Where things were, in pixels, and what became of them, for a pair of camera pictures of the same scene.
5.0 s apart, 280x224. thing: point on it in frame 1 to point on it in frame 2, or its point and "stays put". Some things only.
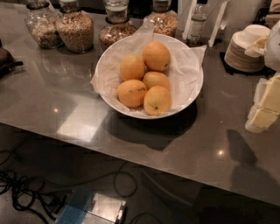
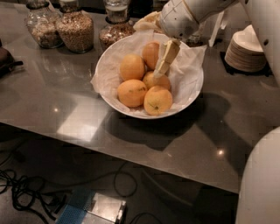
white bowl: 184,69 stays put
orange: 157,56 stays put
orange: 132,93 stays put
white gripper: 273,49 to 176,17
